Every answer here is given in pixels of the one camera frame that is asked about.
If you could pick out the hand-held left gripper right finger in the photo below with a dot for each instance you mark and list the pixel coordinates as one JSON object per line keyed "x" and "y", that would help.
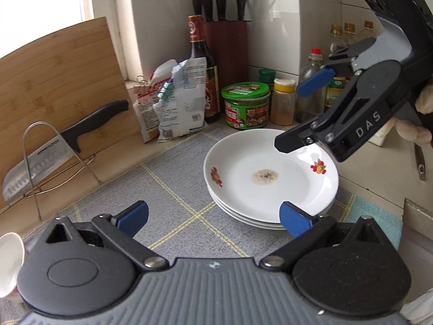
{"x": 294, "y": 221}

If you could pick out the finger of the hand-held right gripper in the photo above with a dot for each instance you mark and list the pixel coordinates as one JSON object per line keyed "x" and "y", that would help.
{"x": 314, "y": 83}
{"x": 291, "y": 142}

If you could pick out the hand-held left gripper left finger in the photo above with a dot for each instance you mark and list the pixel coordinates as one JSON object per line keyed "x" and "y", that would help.
{"x": 135, "y": 215}

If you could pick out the white flower-print plate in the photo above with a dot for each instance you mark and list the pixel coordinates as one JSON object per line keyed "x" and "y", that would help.
{"x": 243, "y": 176}

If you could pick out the plain white bowl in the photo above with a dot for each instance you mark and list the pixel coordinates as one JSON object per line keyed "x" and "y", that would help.
{"x": 10, "y": 264}

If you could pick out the person's right hand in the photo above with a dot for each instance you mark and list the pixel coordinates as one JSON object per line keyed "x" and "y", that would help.
{"x": 411, "y": 132}

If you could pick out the red-capped glass bottle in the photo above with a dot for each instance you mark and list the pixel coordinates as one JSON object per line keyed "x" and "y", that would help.
{"x": 309, "y": 71}

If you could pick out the yellow-capped spice jar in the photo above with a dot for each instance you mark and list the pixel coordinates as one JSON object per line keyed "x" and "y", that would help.
{"x": 283, "y": 108}

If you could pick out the grey checked mat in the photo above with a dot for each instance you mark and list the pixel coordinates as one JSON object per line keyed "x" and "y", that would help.
{"x": 169, "y": 182}

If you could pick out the small green-capped bottle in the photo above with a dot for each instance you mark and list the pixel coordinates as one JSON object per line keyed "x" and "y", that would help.
{"x": 267, "y": 74}

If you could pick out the white plastic lidded box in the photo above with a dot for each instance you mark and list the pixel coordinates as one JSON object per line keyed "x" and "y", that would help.
{"x": 384, "y": 137}

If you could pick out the green-lidded sauce jar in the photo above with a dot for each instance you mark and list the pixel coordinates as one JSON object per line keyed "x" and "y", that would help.
{"x": 247, "y": 111}

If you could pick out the clear yellow-capped bottle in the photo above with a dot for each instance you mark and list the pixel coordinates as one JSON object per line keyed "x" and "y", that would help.
{"x": 367, "y": 30}

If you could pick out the red-label sauce bottle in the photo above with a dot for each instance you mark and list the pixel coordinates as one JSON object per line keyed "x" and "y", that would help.
{"x": 350, "y": 34}

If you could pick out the teal cloth mat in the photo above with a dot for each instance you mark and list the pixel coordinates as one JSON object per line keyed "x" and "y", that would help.
{"x": 375, "y": 216}

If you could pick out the metal spatula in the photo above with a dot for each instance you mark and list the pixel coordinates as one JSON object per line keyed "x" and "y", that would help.
{"x": 420, "y": 166}

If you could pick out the dark soy sauce bottle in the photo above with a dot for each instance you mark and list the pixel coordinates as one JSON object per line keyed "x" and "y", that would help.
{"x": 211, "y": 98}

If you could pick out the dark red knife block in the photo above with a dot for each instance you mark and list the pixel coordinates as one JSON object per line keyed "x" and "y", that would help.
{"x": 226, "y": 54}

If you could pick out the orange and white bag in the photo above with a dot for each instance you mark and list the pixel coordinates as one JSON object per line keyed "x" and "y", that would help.
{"x": 145, "y": 111}

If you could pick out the white and blue bag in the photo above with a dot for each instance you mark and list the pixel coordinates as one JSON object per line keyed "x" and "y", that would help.
{"x": 182, "y": 105}

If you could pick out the cardboard box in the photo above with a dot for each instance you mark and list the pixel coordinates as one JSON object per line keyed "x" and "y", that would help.
{"x": 419, "y": 216}

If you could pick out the gold binder clip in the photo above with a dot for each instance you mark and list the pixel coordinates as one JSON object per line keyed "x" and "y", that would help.
{"x": 140, "y": 88}

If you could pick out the green binder clip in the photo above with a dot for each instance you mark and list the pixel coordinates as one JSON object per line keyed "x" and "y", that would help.
{"x": 165, "y": 90}

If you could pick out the person's white clothing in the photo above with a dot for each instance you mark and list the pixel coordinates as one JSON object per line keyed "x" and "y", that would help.
{"x": 419, "y": 311}

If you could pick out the bamboo cutting board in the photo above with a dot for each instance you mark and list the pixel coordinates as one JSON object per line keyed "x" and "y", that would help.
{"x": 50, "y": 74}

